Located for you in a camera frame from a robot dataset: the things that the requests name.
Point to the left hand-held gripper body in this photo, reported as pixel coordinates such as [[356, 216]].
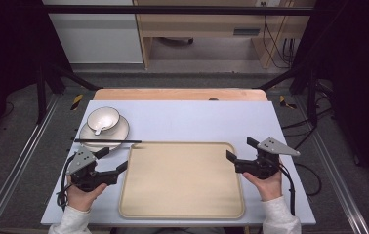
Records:
[[81, 161]]

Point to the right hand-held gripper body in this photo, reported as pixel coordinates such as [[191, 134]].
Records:
[[264, 165]]

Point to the person's right hand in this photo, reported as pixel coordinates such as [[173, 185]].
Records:
[[270, 188]]

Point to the person's left hand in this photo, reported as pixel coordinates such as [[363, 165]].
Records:
[[80, 199]]

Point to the black chopsticks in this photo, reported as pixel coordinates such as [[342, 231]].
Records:
[[107, 141]]

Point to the white ceramic spoon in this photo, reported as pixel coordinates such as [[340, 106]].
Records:
[[101, 126]]

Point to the white plate dark rim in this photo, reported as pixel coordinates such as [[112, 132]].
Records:
[[120, 130]]

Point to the white bowl dark rim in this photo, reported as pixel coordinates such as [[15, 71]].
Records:
[[106, 115]]

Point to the yellow black tape marker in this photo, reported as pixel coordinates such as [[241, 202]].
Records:
[[285, 102], [77, 101]]

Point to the beige tray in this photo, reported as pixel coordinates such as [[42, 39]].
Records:
[[181, 182]]

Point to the black metal stand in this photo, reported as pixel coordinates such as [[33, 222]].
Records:
[[41, 94], [312, 97]]

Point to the white cabinet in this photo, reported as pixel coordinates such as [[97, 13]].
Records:
[[98, 35]]

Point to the black curtain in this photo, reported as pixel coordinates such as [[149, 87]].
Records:
[[7, 58], [358, 81]]

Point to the wooden desk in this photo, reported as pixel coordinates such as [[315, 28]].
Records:
[[205, 24]]

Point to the black chair base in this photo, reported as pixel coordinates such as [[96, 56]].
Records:
[[176, 41]]

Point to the aluminium floor rail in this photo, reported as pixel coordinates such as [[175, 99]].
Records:
[[13, 169], [335, 175]]

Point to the black metal frame bar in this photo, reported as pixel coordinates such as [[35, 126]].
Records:
[[172, 9]]

